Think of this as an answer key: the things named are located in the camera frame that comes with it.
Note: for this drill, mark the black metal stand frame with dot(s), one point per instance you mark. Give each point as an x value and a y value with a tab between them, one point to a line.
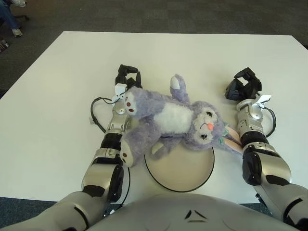
109	210

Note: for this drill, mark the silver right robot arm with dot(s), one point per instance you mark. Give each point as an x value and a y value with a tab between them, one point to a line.
260	144

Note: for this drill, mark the purple plush bunny doll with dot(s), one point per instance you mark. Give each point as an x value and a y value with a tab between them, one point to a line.
173	113

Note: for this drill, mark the silver robot torso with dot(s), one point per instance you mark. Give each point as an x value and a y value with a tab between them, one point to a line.
192	214

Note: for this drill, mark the white plate with black rim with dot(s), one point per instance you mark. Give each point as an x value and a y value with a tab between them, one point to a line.
183	168

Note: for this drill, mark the dark box with orange print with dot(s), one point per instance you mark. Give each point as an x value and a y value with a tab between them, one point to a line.
3	45

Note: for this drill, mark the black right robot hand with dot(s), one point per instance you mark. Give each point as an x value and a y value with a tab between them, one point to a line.
247	89

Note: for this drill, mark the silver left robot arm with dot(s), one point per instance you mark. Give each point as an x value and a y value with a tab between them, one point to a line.
106	158

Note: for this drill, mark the black chair wheel base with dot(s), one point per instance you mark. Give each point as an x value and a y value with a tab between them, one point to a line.
21	16

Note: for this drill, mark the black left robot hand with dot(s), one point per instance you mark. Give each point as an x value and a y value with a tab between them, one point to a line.
122	74

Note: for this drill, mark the person in blue jeans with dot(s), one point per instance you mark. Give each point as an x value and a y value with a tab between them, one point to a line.
10	15

